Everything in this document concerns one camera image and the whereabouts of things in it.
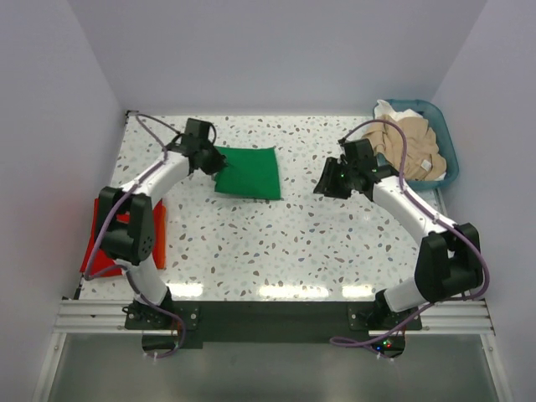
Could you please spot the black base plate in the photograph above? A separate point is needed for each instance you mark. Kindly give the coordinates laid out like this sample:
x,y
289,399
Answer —
x,y
254,322

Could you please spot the beige crumpled shirt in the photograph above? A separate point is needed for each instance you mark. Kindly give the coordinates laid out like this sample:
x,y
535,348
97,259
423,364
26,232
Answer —
x,y
414,142

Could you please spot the orange folded t shirt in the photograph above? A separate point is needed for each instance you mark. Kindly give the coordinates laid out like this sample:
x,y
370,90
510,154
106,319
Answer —
x,y
161,232

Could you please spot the white crumpled shirt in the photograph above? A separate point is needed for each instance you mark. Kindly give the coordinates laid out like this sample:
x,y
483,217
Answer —
x,y
393,109

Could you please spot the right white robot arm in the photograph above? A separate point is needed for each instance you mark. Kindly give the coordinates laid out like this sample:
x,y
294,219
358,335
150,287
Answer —
x,y
449,259

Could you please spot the red folded t shirt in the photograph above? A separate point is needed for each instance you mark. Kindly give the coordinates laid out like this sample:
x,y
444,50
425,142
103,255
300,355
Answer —
x,y
102,261

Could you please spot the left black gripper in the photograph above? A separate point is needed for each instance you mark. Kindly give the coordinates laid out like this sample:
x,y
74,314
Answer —
x,y
219,163

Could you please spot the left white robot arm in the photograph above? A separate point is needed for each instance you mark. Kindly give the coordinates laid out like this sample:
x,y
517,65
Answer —
x,y
124,223

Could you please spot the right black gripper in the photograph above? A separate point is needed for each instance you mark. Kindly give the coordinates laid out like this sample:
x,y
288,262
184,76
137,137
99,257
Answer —
x,y
326,185

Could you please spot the green polo shirt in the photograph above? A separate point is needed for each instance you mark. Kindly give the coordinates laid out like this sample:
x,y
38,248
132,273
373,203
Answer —
x,y
249,173

